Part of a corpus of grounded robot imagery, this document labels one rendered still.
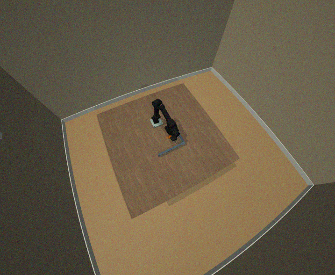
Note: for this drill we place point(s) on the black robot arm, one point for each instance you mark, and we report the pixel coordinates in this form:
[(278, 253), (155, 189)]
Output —
[(172, 126)]

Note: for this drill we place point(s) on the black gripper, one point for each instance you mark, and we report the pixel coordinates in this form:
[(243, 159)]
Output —
[(173, 138)]

